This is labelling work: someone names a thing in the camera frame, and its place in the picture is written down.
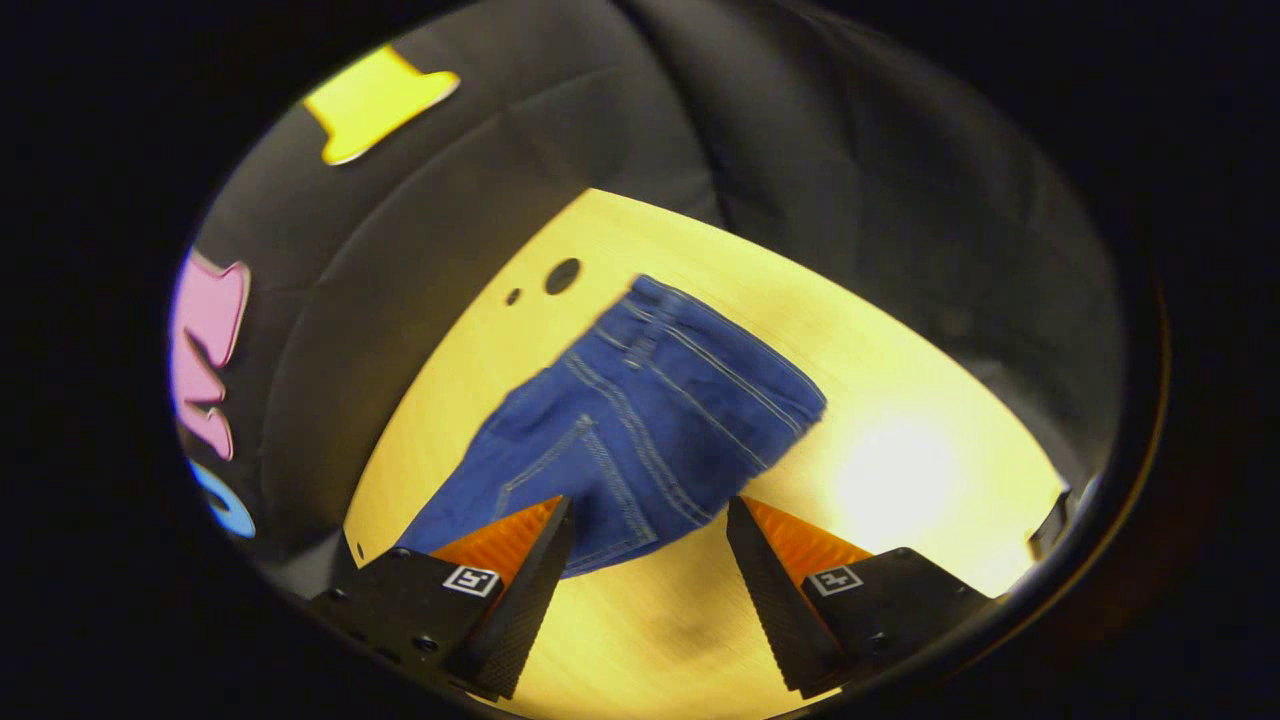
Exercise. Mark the blue denim jeans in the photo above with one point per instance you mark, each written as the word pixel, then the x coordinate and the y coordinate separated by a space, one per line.
pixel 660 410

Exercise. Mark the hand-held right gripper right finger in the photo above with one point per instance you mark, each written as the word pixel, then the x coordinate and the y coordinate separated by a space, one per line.
pixel 775 610

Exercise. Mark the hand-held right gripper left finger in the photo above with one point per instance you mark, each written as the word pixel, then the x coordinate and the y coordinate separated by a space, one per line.
pixel 525 610

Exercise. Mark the black backdrop cloth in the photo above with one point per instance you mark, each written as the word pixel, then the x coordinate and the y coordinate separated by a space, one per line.
pixel 850 200

